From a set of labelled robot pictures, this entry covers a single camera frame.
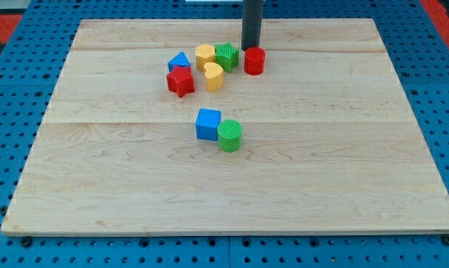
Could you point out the yellow hexagon block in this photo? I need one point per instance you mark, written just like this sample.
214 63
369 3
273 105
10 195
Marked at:
204 53

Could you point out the light wooden board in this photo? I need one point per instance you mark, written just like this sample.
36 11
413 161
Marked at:
330 144

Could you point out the green cylinder block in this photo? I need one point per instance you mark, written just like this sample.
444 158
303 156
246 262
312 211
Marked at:
229 133

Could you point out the red cylinder block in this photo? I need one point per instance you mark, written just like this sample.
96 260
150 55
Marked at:
254 60

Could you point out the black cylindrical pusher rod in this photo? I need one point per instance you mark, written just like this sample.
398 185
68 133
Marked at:
251 23

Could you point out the blue triangle block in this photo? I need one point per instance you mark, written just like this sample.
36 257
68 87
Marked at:
179 60

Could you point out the yellow heart block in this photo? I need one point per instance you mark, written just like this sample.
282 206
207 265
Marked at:
214 75

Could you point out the red star block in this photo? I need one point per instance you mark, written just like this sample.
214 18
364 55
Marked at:
181 81

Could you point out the blue cube block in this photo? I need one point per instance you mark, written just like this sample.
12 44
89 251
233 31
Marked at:
207 123

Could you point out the green star block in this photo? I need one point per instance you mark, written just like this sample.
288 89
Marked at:
227 56

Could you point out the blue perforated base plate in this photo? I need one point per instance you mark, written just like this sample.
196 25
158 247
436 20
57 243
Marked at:
32 60

